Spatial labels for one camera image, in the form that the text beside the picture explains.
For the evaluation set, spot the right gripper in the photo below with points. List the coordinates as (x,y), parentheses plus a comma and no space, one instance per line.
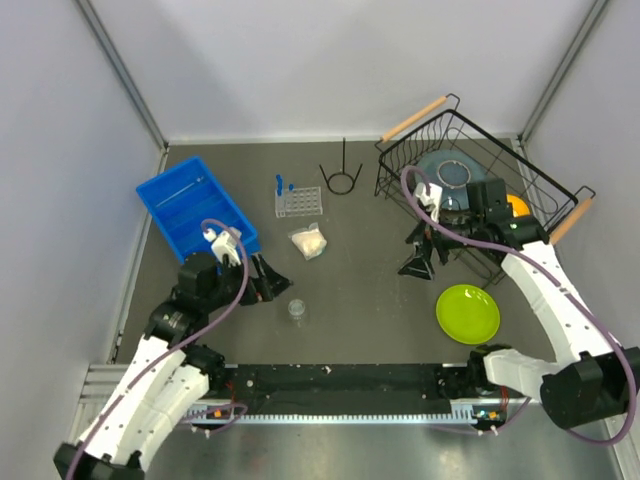
(427,236)

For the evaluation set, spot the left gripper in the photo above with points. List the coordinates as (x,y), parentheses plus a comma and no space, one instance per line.
(266,285)

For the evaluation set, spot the clear glass flask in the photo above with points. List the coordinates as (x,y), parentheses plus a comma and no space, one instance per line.
(298,312)

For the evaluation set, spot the bag of white powder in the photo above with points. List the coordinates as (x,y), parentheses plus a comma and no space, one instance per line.
(310,241)

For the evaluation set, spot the black wire ring stand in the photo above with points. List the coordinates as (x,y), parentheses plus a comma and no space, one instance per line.
(341,182)

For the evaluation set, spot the clear glass rod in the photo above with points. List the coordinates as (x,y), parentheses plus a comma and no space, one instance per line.
(196,182)

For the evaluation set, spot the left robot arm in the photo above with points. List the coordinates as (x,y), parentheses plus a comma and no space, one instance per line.
(169,371)

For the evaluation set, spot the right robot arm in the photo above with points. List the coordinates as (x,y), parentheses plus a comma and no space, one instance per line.
(593,377)

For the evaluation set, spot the green plate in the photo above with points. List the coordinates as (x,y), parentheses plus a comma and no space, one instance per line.
(468,314)

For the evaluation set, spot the clear test tube rack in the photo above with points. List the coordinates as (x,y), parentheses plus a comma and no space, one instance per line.
(301,202)

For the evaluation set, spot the blue ceramic plate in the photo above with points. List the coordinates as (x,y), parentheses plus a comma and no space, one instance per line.
(452,170)

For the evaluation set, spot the orange bowl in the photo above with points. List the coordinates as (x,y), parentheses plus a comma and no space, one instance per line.
(519,206)

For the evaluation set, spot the blue plastic bin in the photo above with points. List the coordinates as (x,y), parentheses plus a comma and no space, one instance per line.
(179,220)

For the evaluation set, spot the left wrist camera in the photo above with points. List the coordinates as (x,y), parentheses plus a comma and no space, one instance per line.
(224,244)

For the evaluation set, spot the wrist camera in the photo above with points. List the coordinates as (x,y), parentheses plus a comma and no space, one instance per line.
(429,197)
(224,244)

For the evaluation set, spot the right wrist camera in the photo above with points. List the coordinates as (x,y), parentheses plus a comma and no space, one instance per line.
(429,197)

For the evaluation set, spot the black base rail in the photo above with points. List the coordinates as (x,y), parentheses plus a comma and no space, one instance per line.
(347,389)

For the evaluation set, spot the black wire dish rack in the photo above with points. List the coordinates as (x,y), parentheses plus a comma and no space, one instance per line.
(489,218)

